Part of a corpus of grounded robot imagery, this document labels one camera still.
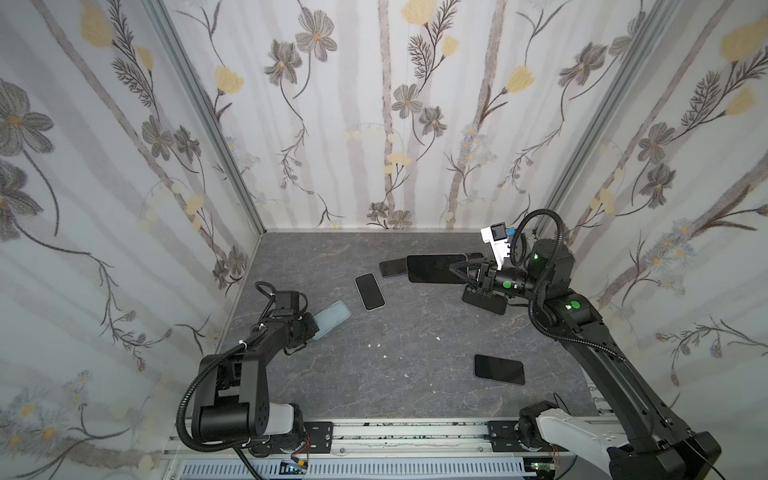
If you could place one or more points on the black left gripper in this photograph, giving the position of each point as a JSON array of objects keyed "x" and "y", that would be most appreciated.
[{"x": 311, "y": 326}]

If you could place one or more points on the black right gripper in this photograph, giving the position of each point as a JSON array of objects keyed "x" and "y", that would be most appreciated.
[{"x": 486, "y": 278}]

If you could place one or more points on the black phone case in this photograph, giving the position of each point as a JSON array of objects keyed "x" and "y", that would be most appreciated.
[{"x": 487, "y": 301}]

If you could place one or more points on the purple cased phone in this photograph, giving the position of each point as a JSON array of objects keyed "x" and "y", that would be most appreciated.
[
  {"x": 434, "y": 268},
  {"x": 499, "y": 369}
]

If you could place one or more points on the blue phone black screen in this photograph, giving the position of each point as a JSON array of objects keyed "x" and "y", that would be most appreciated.
[{"x": 369, "y": 291}]

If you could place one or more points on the light blue phone case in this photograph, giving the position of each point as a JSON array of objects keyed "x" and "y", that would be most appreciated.
[{"x": 369, "y": 291}]

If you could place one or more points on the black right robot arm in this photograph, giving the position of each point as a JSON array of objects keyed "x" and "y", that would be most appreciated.
[{"x": 532, "y": 262}]

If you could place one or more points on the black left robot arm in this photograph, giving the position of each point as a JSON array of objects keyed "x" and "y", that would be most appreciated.
[{"x": 227, "y": 405}]

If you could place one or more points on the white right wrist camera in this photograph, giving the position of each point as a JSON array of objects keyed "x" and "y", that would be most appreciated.
[{"x": 498, "y": 236}]

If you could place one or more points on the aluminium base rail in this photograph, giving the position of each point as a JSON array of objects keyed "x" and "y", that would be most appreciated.
[{"x": 433, "y": 448}]

